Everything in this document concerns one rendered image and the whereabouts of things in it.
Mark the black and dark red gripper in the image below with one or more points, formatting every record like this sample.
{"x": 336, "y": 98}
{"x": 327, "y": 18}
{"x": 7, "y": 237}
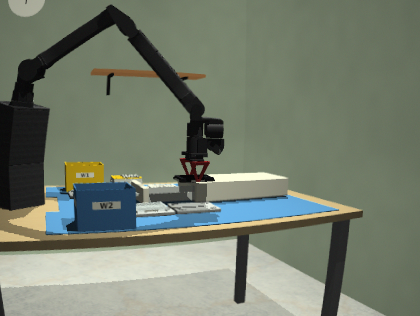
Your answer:
{"x": 194, "y": 158}

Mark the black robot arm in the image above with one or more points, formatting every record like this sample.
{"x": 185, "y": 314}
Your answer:
{"x": 31, "y": 70}

